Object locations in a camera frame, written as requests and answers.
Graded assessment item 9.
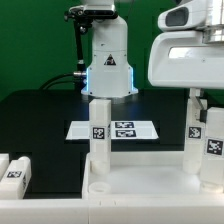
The black cable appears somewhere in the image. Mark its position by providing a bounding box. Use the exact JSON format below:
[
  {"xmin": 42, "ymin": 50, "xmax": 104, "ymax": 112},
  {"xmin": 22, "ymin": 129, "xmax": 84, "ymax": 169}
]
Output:
[{"xmin": 39, "ymin": 72, "xmax": 85, "ymax": 92}]

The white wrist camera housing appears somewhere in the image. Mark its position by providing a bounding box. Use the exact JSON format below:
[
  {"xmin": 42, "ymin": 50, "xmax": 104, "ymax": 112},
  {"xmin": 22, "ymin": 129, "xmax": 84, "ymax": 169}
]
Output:
[{"xmin": 158, "ymin": 0, "xmax": 213, "ymax": 32}]

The white front wall bar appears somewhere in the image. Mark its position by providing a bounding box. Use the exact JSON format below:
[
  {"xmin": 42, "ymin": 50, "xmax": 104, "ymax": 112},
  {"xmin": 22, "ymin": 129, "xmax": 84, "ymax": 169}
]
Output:
[{"xmin": 0, "ymin": 196, "xmax": 224, "ymax": 224}]

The white desk top tray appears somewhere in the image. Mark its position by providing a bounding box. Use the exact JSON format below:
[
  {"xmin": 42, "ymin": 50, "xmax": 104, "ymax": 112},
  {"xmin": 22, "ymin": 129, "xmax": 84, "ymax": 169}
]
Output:
[{"xmin": 82, "ymin": 151, "xmax": 224, "ymax": 205}]

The white block far left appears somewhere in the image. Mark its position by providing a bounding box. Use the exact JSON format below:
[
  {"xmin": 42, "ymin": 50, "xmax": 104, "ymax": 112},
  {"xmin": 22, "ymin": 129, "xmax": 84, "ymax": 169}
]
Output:
[{"xmin": 0, "ymin": 153, "xmax": 9, "ymax": 180}]

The white marker base plate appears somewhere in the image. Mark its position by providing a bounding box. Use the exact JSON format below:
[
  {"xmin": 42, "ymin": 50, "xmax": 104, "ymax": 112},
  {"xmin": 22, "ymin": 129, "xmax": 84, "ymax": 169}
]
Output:
[{"xmin": 66, "ymin": 121, "xmax": 158, "ymax": 140}]

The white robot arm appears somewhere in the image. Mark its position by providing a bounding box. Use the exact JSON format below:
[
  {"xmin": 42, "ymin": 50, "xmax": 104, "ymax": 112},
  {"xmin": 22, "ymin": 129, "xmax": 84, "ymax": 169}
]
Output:
[{"xmin": 73, "ymin": 0, "xmax": 224, "ymax": 110}]

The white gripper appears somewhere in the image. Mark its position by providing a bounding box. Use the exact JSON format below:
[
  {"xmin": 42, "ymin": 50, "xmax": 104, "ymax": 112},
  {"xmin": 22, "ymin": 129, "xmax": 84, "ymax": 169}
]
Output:
[{"xmin": 148, "ymin": 31, "xmax": 224, "ymax": 122}]

